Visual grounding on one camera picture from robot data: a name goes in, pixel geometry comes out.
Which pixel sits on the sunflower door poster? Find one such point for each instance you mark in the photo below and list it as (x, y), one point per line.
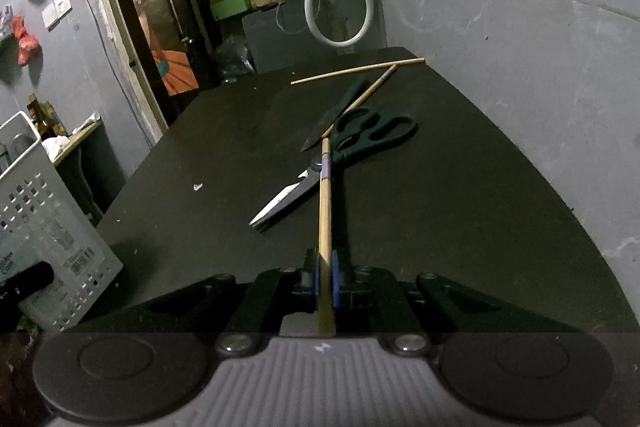
(150, 32)

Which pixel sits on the pale wooden door frame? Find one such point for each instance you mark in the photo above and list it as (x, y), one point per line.
(107, 7)

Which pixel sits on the black knife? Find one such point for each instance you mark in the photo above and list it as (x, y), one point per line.
(327, 119)

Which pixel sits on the white cloth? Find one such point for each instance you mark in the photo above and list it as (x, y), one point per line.
(57, 147)

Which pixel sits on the plain wooden chopstick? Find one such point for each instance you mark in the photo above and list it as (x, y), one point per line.
(350, 71)

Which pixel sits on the wooden countertop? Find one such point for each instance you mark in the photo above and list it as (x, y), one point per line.
(75, 142)

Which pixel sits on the wooden chopstick purple band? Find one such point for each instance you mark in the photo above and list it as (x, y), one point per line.
(360, 99)
(326, 217)

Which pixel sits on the white perforated utensil basket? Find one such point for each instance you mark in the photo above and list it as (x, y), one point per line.
(47, 167)

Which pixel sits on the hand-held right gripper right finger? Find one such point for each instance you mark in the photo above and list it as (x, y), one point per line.
(336, 282)

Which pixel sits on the green box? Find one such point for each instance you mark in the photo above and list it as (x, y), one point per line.
(230, 4)

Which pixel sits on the dark wooden door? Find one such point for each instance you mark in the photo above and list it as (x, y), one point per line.
(190, 7)

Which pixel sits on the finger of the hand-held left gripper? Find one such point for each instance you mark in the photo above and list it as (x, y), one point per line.
(30, 279)

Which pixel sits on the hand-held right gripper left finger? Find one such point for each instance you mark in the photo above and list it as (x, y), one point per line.
(314, 282)

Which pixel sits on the grey cabinet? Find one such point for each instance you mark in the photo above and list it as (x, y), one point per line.
(290, 42)

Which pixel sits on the red plastic bag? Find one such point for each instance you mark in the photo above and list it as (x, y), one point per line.
(27, 44)

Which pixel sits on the row of condiment bottles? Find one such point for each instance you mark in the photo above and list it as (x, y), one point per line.
(47, 122)

